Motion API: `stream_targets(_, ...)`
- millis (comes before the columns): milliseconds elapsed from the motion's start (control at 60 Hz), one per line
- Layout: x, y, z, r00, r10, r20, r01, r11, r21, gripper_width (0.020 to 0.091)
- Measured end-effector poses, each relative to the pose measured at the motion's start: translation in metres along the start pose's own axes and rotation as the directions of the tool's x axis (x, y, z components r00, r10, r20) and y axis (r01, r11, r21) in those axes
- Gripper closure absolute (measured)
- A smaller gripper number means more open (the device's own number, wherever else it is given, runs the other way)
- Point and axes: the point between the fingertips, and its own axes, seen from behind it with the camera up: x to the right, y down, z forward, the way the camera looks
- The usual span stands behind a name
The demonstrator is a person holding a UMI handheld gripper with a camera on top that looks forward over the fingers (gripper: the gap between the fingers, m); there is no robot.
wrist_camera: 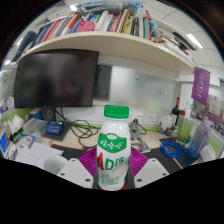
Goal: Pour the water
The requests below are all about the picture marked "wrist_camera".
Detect black tangled cables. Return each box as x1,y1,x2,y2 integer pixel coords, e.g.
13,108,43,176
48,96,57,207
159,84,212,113
54,107,99,149

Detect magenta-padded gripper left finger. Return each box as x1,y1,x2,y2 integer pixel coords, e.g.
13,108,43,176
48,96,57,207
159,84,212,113
56,146,100,190

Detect white wall socket row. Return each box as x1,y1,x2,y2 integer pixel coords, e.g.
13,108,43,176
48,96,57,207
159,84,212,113
130,111,159,127

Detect purple hanging pennant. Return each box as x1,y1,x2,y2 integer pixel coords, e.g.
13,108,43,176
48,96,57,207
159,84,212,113
190,66,211,107

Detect white tissue pile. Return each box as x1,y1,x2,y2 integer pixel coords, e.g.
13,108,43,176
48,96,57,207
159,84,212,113
2,114,24,136

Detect white printed paper sheet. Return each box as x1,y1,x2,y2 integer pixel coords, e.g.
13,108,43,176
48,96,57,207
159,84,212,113
14,141,64,166

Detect black computer monitor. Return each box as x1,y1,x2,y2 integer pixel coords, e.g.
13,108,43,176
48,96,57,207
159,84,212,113
13,48,100,122

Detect small blue device box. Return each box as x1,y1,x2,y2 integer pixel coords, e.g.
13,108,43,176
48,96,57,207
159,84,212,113
45,120,64,135

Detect blue box brown lid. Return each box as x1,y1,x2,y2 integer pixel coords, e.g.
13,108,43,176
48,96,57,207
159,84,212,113
29,108,44,120

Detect white drink bottle green cap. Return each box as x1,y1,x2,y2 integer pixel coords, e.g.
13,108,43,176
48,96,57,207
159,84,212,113
96,104,132,192

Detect clear plastic box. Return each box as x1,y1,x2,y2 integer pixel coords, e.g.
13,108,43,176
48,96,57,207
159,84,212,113
23,118,48,138

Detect black desk mat red edge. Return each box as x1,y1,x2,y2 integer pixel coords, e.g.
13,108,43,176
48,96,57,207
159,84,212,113
49,143,201,191

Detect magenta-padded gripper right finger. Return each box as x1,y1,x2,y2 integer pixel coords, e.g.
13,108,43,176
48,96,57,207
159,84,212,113
128,146,170,190

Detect white tissue pack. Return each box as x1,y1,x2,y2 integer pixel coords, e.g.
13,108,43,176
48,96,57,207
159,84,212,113
200,143,217,163

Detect blue tissue box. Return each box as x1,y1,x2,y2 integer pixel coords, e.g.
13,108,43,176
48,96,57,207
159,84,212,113
0,129,11,156

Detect translucent purple water bottle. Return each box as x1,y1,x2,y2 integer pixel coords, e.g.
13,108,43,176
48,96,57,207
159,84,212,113
187,116,214,159

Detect ceiling light panels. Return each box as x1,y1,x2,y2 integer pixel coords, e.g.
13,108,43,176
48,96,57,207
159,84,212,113
3,3,204,66

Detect dark wine bottle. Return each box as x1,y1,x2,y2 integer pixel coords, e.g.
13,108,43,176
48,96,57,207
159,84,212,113
170,96,181,127

